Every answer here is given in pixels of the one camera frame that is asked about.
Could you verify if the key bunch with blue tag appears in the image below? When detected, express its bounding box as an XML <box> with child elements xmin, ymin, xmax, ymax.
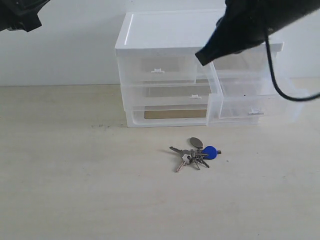
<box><xmin>169</xmin><ymin>137</ymin><xmax>222</xmax><ymax>173</ymax></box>

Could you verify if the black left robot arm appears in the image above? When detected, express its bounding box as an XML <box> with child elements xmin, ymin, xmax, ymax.
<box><xmin>0</xmin><ymin>0</ymin><xmax>50</xmax><ymax>33</ymax></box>

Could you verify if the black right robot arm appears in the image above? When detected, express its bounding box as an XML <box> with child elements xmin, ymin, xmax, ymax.
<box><xmin>195</xmin><ymin>0</ymin><xmax>320</xmax><ymax>66</ymax></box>

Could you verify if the white plastic drawer cabinet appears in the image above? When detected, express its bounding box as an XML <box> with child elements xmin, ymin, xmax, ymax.
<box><xmin>114</xmin><ymin>8</ymin><xmax>305</xmax><ymax>129</ymax></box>

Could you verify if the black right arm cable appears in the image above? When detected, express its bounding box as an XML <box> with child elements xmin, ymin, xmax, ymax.
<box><xmin>263</xmin><ymin>24</ymin><xmax>320</xmax><ymax>102</ymax></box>

